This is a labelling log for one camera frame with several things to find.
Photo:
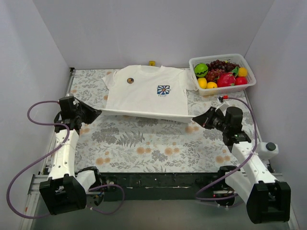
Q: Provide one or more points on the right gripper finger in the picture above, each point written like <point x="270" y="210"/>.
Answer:
<point x="207" y="124"/>
<point x="208" y="114"/>

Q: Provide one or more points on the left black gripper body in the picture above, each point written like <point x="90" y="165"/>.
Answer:
<point x="82" y="112"/>

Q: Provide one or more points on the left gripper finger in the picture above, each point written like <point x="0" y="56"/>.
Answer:
<point x="81" y="106"/>
<point x="89" y="115"/>

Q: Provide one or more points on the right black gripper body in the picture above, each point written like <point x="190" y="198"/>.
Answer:
<point x="209" y="120"/>

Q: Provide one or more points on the white t-shirt with daisy print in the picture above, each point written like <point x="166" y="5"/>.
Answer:
<point x="159" y="93"/>

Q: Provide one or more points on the small round brooch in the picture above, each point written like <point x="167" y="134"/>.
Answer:
<point x="130" y="80"/>

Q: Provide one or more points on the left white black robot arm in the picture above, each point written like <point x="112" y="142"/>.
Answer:
<point x="65" y="190"/>

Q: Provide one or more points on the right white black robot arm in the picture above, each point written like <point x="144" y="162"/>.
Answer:
<point x="267" y="199"/>

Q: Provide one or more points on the floral patterned table mat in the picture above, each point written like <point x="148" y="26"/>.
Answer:
<point x="129" y="144"/>

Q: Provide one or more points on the yellow toy lemon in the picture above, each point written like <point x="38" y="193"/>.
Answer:
<point x="211" y="85"/>
<point x="202" y="82"/>

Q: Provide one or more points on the red toy apple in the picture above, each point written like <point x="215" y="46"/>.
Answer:
<point x="241" y="81"/>

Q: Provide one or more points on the pink toy dragon fruit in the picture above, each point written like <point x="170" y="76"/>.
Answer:
<point x="226" y="80"/>

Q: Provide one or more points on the green toy watermelon ball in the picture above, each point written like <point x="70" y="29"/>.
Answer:
<point x="201" y="70"/>

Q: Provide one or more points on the dark red toy grapes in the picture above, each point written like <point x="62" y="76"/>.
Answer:
<point x="217" y="68"/>

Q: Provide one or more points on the yellow orange toy fruit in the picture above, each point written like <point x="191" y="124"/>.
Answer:
<point x="242" y="72"/>

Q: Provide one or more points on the white plastic fruit basket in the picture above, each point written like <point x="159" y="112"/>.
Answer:
<point x="234" y="58"/>

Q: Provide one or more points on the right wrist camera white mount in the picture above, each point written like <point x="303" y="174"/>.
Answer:
<point x="223" y="103"/>

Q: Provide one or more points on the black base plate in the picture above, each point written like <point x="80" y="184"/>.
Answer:
<point x="151" y="186"/>

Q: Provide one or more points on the aluminium frame rail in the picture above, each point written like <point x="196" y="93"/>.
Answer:
<point x="37" y="179"/>

